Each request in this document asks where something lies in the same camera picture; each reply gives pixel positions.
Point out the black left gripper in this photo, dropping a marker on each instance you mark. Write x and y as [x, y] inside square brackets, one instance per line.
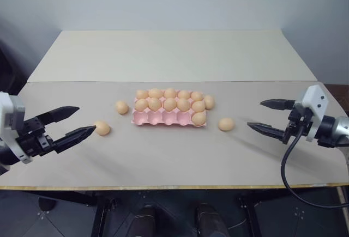
[32, 136]

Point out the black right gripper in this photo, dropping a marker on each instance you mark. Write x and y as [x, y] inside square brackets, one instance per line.
[297, 122]

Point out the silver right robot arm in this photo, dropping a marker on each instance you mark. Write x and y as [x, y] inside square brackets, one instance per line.
[339, 130]

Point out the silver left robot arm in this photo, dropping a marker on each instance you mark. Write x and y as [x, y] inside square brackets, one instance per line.
[4, 158]

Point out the pink egg tray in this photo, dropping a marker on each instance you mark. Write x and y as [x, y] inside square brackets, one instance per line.
[155, 118]

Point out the tan egg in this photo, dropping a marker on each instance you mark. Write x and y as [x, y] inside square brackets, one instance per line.
[209, 102]
[169, 104]
[155, 93]
[141, 105]
[102, 128]
[184, 94]
[196, 96]
[198, 106]
[141, 94]
[183, 104]
[169, 93]
[121, 107]
[199, 118]
[226, 124]
[154, 104]

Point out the brown wooden furniture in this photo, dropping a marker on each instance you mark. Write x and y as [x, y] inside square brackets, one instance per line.
[338, 98]

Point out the dark object beside table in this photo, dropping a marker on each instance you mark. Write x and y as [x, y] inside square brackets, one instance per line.
[5, 68]

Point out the dark rounded shape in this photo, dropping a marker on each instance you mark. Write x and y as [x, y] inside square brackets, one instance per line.
[147, 220]
[208, 219]

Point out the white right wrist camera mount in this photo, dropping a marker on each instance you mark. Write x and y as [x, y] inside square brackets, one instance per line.
[316, 103]

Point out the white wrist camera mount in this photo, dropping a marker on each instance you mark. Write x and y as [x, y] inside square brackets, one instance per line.
[316, 103]
[9, 111]

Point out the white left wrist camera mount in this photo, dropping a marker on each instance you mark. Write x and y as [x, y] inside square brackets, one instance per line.
[9, 111]

